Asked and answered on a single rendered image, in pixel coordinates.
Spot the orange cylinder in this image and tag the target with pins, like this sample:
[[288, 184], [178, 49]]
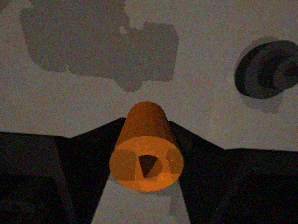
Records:
[[146, 156]]

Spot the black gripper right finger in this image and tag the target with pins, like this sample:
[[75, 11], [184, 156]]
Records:
[[211, 175]]

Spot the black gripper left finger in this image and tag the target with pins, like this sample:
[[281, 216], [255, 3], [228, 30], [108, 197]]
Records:
[[79, 165]]

